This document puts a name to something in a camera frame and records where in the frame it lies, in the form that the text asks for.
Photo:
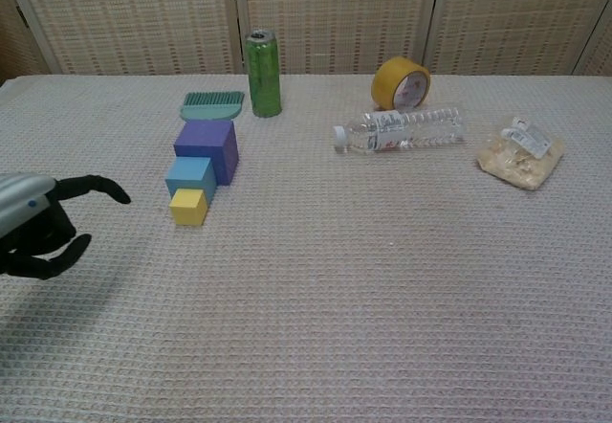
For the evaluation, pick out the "clear plastic water bottle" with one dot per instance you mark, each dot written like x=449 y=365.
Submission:
x=401 y=130

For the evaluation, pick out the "green drink can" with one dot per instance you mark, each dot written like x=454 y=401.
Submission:
x=263 y=78

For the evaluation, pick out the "teal hand brush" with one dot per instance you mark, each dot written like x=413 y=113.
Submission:
x=210 y=109

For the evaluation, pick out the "medium blue foam cube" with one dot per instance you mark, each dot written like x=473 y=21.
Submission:
x=189 y=174

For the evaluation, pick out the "small yellow foam cube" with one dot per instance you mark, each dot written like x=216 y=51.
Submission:
x=187 y=208

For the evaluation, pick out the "white waffle-weave tablecloth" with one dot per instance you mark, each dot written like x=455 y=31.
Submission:
x=382 y=298

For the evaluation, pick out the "beige woven folding screen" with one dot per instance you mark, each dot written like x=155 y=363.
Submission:
x=334 y=11

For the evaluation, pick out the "clear bag of snacks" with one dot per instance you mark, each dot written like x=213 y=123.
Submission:
x=518 y=160

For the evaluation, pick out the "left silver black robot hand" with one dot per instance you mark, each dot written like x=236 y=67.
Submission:
x=28 y=231

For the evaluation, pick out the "large purple foam cube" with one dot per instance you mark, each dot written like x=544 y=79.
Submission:
x=205 y=138

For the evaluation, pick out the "yellow packing tape roll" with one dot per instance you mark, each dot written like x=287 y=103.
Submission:
x=387 y=83

